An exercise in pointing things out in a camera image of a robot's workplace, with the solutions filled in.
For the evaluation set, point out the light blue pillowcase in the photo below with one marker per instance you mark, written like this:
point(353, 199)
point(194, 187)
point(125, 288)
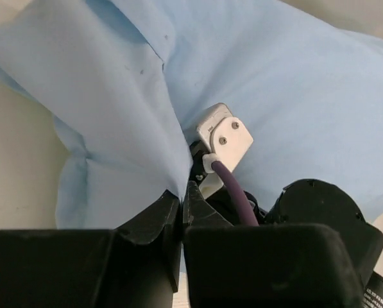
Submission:
point(127, 81)

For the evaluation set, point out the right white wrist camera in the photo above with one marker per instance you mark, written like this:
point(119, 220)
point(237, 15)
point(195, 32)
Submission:
point(227, 140)

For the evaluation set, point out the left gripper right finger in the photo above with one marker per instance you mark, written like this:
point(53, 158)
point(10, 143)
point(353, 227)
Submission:
point(197, 212)

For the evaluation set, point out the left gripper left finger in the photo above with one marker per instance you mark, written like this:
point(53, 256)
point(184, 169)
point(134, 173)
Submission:
point(154, 235)

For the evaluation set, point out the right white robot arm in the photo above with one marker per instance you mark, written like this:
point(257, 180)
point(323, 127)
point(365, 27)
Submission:
point(313, 248)

